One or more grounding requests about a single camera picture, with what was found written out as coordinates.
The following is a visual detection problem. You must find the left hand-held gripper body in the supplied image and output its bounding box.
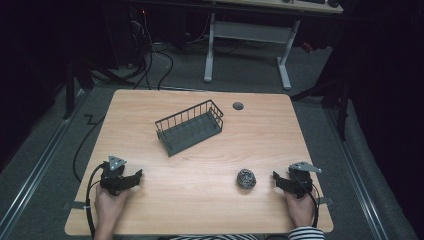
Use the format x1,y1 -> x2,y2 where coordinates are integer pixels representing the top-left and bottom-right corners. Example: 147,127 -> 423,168
99,154 -> 132,197

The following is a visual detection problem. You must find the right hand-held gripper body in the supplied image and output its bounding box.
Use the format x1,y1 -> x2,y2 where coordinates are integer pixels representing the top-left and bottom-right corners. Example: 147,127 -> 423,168
287,161 -> 323,200

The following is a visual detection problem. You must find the steel wool scrubber ball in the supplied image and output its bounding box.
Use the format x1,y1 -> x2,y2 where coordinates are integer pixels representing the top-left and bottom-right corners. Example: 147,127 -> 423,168
236,168 -> 257,191

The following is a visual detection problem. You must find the dark grey wire basket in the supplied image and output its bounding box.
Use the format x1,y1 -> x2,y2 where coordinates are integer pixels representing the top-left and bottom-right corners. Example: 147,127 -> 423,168
154,99 -> 225,158

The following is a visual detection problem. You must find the person's right hand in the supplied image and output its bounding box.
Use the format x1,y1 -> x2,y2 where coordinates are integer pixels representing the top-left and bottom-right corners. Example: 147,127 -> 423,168
283,188 -> 318,230

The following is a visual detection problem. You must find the person's left hand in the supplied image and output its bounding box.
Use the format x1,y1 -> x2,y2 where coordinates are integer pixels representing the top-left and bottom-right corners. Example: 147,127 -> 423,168
93,185 -> 131,232

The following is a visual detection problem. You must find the black metal stand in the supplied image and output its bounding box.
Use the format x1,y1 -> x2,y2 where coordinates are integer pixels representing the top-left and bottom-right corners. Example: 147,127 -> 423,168
62,56 -> 96,120
290,78 -> 351,142

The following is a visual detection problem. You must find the person's striped shirt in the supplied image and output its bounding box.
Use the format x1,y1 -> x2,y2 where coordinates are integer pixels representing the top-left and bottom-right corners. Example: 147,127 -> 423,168
169,234 -> 259,240

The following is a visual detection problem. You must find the white-legged desk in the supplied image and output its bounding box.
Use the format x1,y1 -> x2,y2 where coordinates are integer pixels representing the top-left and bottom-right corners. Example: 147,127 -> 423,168
203,0 -> 344,91

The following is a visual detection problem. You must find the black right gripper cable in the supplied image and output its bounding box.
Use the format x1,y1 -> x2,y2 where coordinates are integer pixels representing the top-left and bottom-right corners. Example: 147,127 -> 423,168
293,176 -> 321,229

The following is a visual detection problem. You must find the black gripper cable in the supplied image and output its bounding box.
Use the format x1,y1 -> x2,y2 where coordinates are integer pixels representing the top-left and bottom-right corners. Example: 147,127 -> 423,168
85,162 -> 108,239
293,176 -> 321,229

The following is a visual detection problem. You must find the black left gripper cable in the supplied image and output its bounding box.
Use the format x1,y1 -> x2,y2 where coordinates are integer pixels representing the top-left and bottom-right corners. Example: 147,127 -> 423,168
85,162 -> 108,239

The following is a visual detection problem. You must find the black floor cable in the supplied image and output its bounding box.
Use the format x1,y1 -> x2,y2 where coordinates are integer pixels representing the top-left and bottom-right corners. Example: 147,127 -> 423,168
72,113 -> 106,184

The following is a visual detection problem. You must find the metal floor rail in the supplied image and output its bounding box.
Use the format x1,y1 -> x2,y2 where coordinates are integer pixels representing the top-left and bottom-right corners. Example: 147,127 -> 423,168
0,89 -> 88,236
324,108 -> 389,240

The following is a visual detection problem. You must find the bundle of black floor cables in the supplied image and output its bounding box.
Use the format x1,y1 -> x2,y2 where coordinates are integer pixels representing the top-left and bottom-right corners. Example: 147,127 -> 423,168
113,8 -> 175,91

